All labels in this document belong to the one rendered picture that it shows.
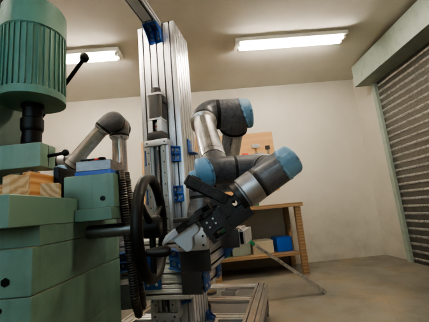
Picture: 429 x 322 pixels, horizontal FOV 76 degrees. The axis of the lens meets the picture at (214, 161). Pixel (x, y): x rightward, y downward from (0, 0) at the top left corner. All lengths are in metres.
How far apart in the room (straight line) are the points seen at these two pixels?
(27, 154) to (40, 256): 0.34
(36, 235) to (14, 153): 0.33
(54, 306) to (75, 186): 0.28
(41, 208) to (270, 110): 4.02
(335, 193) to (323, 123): 1.08
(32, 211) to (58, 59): 0.51
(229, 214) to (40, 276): 0.40
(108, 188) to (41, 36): 0.49
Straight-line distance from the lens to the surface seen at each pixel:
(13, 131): 1.05
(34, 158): 0.90
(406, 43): 3.67
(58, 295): 0.74
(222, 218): 0.61
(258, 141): 4.24
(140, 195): 0.67
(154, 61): 1.85
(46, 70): 0.96
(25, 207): 0.64
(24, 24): 1.02
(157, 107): 1.61
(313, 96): 4.72
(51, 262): 0.71
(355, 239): 4.59
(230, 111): 1.03
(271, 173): 0.62
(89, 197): 0.79
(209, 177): 0.69
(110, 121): 1.65
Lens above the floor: 0.84
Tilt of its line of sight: 10 degrees up
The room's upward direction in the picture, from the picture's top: 5 degrees counter-clockwise
